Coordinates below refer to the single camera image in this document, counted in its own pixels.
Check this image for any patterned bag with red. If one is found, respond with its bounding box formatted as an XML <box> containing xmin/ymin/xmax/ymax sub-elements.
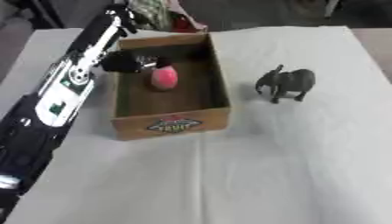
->
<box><xmin>127</xmin><ymin>0</ymin><xmax>210</xmax><ymax>33</ymax></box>

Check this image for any grey toy elephant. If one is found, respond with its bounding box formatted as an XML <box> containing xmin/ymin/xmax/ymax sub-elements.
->
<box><xmin>252</xmin><ymin>64</ymin><xmax>318</xmax><ymax>105</ymax></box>

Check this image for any tan cardboard box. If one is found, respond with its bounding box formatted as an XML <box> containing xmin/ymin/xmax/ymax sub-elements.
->
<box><xmin>110</xmin><ymin>31</ymin><xmax>233</xmax><ymax>142</ymax></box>

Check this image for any pink toy egg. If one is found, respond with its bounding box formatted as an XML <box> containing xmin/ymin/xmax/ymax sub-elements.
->
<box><xmin>148</xmin><ymin>65</ymin><xmax>181</xmax><ymax>92</ymax></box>

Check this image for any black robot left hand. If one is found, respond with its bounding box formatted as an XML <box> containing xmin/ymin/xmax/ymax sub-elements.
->
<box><xmin>66</xmin><ymin>3</ymin><xmax>175</xmax><ymax>74</ymax></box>

